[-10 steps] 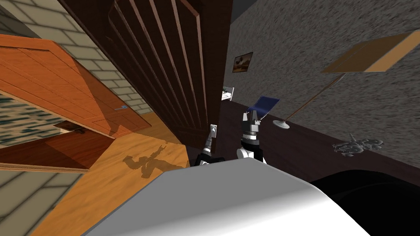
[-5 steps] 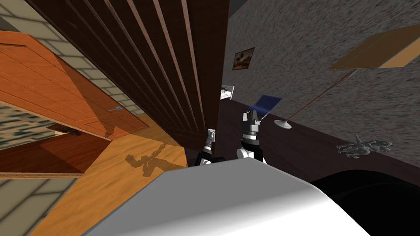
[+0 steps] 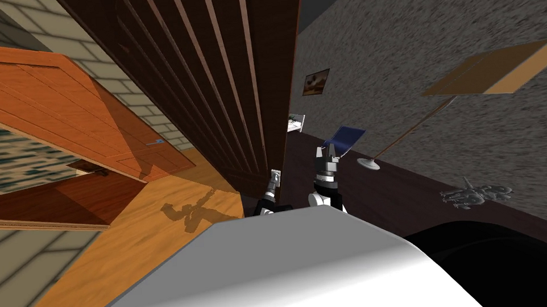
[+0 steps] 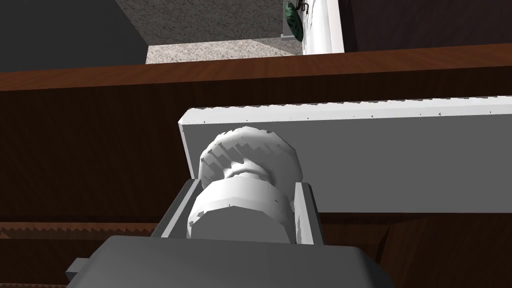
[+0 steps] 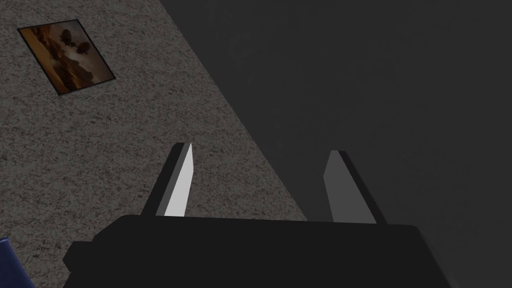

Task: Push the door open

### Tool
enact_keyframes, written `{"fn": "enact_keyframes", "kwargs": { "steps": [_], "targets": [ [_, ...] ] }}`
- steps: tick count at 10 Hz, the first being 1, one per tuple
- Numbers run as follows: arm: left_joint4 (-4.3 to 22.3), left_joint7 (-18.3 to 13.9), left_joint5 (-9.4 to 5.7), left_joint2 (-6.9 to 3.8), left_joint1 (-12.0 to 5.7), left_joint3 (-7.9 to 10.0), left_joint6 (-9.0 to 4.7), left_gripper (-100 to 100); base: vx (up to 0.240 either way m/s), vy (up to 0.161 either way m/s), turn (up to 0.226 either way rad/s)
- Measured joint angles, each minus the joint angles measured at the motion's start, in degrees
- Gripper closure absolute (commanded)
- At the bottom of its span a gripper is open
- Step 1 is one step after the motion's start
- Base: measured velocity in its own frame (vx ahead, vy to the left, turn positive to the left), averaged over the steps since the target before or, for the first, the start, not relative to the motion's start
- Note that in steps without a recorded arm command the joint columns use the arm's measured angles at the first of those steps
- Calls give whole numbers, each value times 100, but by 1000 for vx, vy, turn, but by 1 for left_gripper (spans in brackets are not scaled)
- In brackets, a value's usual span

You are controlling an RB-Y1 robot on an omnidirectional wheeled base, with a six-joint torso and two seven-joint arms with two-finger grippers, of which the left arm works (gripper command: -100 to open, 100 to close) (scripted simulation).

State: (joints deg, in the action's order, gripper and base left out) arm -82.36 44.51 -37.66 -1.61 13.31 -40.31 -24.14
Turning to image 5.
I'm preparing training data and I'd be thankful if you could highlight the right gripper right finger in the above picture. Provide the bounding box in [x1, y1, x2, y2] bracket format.
[322, 149, 388, 225]

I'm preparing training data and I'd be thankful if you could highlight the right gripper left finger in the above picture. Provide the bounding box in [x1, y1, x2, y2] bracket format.
[140, 142, 195, 218]

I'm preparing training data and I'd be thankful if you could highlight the blue object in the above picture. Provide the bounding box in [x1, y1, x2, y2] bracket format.
[0, 236, 37, 288]

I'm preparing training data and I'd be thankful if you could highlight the brown framed wall picture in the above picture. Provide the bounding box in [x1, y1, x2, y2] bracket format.
[16, 18, 117, 97]

